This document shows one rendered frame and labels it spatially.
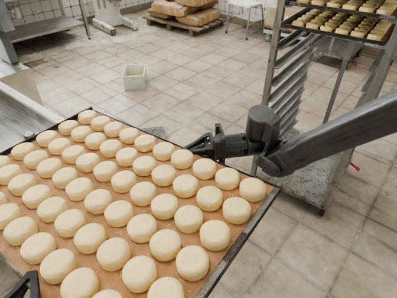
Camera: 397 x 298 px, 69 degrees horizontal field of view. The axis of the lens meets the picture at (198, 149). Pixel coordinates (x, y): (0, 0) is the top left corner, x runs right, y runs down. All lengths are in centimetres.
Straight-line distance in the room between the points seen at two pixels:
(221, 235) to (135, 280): 15
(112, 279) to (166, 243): 9
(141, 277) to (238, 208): 20
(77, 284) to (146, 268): 10
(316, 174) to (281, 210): 32
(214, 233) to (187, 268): 7
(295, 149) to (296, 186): 125
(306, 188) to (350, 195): 39
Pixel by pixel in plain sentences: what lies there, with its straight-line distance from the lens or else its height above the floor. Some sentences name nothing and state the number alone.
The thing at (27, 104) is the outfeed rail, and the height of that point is 90.
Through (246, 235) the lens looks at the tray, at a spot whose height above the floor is 102.
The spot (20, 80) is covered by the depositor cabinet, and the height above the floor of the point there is 80.
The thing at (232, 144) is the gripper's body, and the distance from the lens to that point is 67.
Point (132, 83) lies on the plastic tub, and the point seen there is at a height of 9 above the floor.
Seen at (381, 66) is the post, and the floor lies 97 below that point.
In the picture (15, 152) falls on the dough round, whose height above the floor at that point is 99.
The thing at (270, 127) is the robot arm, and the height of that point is 108.
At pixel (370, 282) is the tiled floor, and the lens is 180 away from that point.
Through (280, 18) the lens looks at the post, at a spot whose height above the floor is 108.
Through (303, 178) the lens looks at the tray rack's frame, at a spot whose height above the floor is 15.
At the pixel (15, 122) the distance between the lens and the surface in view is 125.
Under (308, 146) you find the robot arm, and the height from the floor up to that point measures 108.
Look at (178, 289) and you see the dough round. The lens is 44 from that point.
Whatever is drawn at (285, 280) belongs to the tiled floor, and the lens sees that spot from 165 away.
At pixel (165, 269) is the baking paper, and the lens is 48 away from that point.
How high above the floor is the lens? 143
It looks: 39 degrees down
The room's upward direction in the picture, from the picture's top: straight up
